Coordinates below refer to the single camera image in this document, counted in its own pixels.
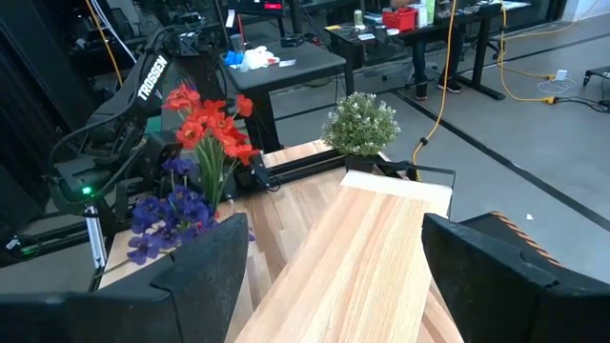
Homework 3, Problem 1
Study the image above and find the yellow hanging cable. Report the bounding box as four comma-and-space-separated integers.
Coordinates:
84, 0, 125, 88

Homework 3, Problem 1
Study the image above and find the purple flower bunch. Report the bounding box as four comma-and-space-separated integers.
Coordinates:
125, 156, 256, 267

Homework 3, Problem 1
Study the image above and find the potted green plant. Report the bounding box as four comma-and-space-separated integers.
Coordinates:
321, 91, 402, 174

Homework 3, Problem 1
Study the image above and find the person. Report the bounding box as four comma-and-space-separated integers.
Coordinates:
410, 37, 464, 102

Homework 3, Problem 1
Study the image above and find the silver aluminium leg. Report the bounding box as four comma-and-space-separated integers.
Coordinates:
83, 204, 109, 272

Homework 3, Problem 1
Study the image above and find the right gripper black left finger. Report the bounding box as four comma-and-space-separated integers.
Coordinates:
97, 212, 251, 343

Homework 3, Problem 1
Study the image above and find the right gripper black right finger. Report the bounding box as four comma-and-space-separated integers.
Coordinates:
421, 212, 559, 343

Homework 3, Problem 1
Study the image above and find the yellow floor cable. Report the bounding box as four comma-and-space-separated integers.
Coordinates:
495, 0, 602, 105

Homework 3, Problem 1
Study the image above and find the grey office desk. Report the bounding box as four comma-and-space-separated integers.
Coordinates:
219, 40, 348, 154

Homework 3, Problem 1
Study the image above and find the yellow extension cable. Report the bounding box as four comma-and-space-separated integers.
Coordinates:
411, 0, 459, 183

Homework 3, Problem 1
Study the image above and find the black desk with clutter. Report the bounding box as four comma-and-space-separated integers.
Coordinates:
325, 0, 507, 102

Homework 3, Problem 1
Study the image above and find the black mat with hazard stripe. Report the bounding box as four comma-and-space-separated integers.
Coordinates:
459, 211, 566, 268

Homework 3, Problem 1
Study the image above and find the white crumpled cloth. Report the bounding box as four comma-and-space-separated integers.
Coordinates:
241, 46, 281, 71

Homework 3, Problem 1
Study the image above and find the white power adapter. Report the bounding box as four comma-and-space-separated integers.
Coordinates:
537, 69, 579, 95

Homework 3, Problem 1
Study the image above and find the wooden shelf black metal frame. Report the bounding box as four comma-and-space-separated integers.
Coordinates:
232, 170, 458, 343

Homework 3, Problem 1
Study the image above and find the red plastic box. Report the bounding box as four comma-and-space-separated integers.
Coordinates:
381, 7, 418, 32

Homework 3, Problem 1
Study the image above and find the large red flower bunch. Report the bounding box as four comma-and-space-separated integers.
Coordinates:
161, 82, 262, 213

